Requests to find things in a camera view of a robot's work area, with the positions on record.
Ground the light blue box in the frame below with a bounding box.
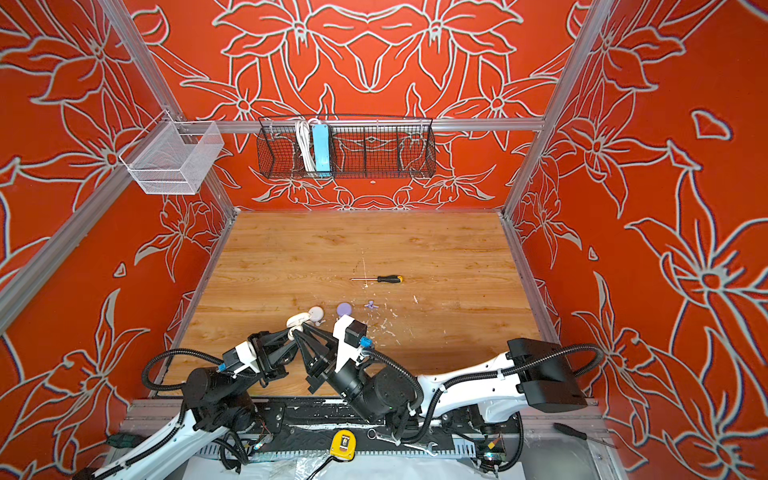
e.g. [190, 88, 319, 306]
[312, 123, 331, 176]

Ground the purple round puck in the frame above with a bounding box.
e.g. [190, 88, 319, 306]
[336, 302, 353, 318]

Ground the silver wrench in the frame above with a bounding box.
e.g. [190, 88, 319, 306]
[366, 429, 437, 457]

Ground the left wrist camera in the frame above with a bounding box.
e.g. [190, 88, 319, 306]
[217, 341, 260, 375]

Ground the white round puck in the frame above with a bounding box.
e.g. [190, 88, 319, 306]
[308, 306, 324, 322]

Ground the yellow tape measure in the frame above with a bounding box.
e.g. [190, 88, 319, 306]
[329, 430, 357, 462]

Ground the yellow black handled screwdriver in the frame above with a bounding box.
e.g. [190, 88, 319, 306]
[352, 275, 404, 284]

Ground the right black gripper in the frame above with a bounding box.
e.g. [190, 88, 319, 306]
[294, 322, 387, 429]

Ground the black wire wall basket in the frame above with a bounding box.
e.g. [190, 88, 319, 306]
[257, 115, 437, 180]

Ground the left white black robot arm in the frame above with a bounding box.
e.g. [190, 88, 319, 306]
[74, 327, 298, 479]

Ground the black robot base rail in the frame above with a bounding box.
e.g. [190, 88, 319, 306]
[239, 395, 523, 457]

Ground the clear mesh wall basket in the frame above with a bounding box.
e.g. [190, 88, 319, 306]
[117, 111, 224, 195]

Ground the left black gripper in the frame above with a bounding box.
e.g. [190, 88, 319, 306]
[226, 327, 297, 401]

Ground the white coiled cable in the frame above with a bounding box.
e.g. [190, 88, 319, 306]
[295, 118, 316, 175]

